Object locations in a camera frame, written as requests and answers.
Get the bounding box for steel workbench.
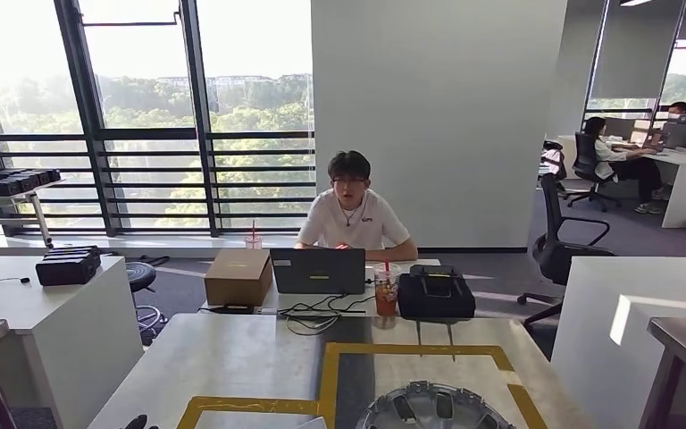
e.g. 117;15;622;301
87;312;598;429

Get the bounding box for small black case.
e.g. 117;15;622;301
35;245;103;288

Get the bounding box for grey roller blind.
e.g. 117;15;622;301
589;0;686;101

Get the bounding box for iced drink plastic cup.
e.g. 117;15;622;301
372;259;402;331

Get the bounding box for clear plastic cup with straw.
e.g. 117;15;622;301
243;220;264;250

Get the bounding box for black round seat stool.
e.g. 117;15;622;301
125;261;170;347

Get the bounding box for black office chair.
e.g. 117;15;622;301
564;131;623;214
516;172;615;332

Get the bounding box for large yellow tape square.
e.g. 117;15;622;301
317;341;549;429

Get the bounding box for black cables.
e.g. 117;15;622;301
276;292;377;338

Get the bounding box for small yellow tape square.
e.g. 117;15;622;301
176;396;322;429

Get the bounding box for black battery pack row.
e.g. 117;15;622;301
0;168;63;199

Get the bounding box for chair draped with clothes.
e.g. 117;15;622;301
537;139;570;198

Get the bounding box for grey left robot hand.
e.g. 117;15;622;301
119;413;161;429

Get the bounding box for cardboard box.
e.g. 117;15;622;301
204;248;274;307

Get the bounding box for silver wheel hubcap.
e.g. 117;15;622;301
355;380;517;429

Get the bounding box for black handled bag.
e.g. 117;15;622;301
397;264;477;322

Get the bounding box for black window railing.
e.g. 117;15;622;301
0;129;317;237

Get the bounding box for grey laptop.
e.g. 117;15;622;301
269;247;368;296

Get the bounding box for white metal shelf table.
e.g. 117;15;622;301
0;179;67;250

